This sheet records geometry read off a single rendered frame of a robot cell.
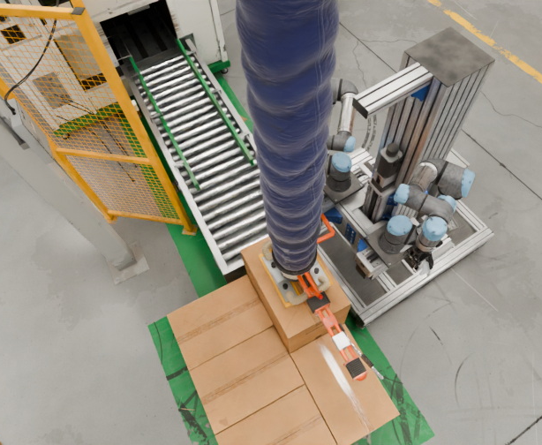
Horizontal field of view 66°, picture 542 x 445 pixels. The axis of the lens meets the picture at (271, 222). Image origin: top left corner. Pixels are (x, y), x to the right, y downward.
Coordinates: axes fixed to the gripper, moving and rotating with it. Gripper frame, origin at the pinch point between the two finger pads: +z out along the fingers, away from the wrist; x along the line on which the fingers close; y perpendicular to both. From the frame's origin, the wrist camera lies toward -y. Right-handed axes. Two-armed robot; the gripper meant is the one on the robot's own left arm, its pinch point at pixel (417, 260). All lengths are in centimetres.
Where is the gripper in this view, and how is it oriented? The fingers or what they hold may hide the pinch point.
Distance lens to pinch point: 190.8
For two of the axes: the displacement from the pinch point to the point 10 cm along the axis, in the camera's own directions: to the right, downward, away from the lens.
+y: -8.4, 5.0, -2.1
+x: 5.3, 7.3, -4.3
